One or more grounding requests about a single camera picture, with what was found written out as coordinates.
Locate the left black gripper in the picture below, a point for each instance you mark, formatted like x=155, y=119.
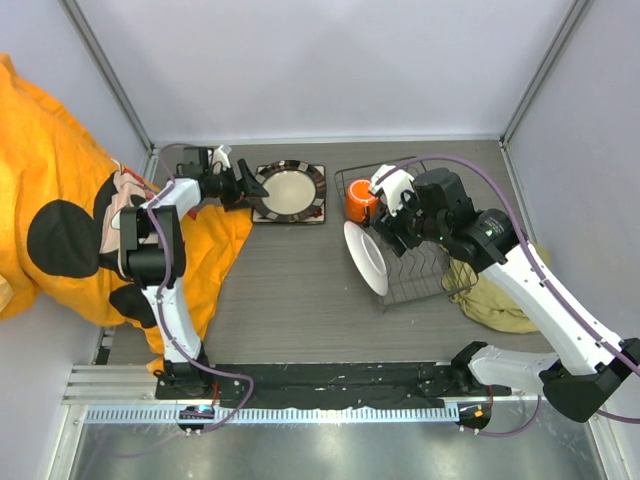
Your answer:
x=249, y=183

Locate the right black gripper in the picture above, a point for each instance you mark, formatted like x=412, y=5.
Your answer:
x=388, y=225

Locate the square floral plate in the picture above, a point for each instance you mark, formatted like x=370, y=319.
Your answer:
x=287, y=219

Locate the brown rimmed round plate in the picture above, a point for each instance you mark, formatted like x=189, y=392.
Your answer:
x=289, y=190

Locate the green rimmed white plate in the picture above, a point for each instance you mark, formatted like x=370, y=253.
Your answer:
x=367, y=257

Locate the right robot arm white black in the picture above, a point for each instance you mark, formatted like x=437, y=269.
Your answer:
x=589, y=362

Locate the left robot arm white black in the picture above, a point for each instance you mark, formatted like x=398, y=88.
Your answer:
x=153, y=256

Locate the orange mug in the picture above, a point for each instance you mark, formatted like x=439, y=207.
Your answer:
x=361, y=205

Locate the olive green cloth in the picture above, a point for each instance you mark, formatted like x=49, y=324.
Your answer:
x=484, y=302

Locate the orange cartoon mouse cloth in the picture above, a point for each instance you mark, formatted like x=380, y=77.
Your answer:
x=60, y=191

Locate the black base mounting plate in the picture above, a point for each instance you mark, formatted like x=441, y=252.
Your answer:
x=325, y=386

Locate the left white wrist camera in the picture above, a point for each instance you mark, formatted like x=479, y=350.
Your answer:
x=220, y=158

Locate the black wire dish rack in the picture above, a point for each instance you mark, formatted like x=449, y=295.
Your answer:
x=421, y=273

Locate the left aluminium frame post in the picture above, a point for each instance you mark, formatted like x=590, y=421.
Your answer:
x=102, y=63

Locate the aluminium frame post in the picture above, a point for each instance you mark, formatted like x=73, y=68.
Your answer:
x=102, y=63
x=574, y=16

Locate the right aluminium frame post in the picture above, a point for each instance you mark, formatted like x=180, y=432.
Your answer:
x=574, y=16

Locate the slotted white cable duct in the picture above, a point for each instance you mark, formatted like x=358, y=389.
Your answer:
x=195, y=415

